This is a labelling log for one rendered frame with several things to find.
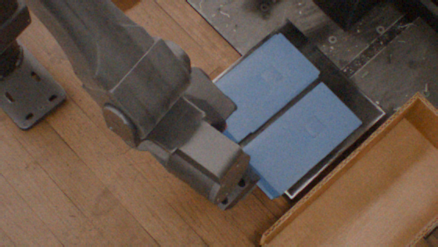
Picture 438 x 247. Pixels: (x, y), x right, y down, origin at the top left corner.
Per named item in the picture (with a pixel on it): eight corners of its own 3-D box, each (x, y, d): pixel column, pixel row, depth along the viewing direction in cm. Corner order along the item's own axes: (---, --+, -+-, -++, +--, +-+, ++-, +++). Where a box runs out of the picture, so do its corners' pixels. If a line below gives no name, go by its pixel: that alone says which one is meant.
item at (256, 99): (186, 110, 104) (187, 101, 102) (279, 34, 109) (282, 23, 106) (226, 152, 103) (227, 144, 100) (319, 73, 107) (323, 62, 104)
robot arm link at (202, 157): (261, 154, 87) (265, 102, 76) (207, 220, 85) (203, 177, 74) (169, 91, 90) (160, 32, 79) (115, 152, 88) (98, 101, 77)
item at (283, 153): (227, 162, 103) (228, 154, 100) (321, 83, 107) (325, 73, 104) (268, 206, 101) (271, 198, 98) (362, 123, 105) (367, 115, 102)
